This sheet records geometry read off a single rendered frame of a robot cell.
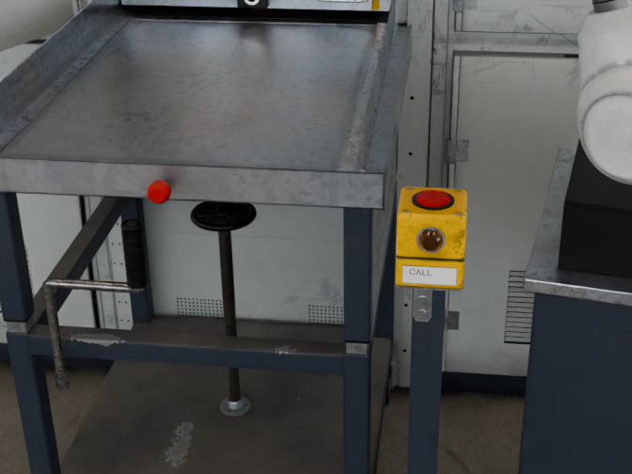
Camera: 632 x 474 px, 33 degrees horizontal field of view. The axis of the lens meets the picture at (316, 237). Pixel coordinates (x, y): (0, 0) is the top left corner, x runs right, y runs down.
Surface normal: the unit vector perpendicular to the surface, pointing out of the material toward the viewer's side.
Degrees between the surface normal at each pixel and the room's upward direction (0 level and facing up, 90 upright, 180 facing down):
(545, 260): 0
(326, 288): 90
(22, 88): 90
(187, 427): 0
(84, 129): 0
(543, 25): 90
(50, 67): 90
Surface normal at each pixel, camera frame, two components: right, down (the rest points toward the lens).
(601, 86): -0.79, -0.29
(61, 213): -0.13, 0.47
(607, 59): -0.76, 0.15
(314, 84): -0.01, -0.88
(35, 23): 0.82, 0.26
